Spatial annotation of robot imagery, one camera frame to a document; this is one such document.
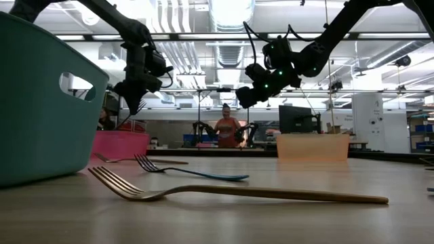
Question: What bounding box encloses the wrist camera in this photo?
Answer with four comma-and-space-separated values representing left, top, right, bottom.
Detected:
262, 35, 294, 68
145, 49, 175, 79

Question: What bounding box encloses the gold metal fork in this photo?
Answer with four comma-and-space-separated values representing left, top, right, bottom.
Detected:
87, 165, 390, 205
93, 152, 190, 166

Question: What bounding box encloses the teal plastic bin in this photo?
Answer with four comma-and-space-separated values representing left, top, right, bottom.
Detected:
0, 11, 110, 188

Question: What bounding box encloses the red white wire rack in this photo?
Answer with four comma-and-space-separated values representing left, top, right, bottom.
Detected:
117, 117, 149, 134

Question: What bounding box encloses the black aluminium table frame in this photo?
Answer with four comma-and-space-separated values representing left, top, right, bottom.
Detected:
145, 147, 434, 166

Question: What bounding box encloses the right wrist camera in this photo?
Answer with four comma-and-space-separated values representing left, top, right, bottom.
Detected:
262, 35, 294, 68

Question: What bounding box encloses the black overhead beam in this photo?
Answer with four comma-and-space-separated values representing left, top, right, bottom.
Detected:
54, 32, 432, 42

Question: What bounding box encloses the person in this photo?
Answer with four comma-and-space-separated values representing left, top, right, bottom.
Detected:
213, 102, 243, 149
96, 106, 117, 131

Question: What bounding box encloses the cardboard box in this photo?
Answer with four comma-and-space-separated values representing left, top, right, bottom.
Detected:
325, 121, 344, 135

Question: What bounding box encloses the storage shelf with blue bins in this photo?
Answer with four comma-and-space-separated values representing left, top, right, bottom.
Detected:
406, 111, 434, 154

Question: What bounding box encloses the silver ceiling air duct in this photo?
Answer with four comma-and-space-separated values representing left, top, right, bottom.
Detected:
207, 0, 256, 70

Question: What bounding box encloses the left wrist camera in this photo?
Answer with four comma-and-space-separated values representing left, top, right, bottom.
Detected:
145, 49, 175, 79

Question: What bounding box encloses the thin black gantry frame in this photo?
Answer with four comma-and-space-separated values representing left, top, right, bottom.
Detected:
197, 87, 251, 150

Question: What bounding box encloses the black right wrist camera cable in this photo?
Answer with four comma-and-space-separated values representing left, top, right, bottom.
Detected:
242, 20, 272, 66

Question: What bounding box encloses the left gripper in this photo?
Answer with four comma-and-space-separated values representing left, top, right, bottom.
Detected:
113, 42, 163, 116

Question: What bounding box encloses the orange plastic bin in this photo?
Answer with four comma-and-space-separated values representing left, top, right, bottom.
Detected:
275, 133, 351, 161

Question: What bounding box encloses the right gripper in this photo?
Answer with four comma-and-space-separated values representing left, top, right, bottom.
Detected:
235, 62, 302, 110

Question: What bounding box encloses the red plastic bin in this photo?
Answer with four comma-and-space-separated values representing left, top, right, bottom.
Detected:
90, 130, 151, 160

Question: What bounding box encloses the black computer monitor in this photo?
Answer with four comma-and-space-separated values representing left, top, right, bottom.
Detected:
278, 104, 323, 135

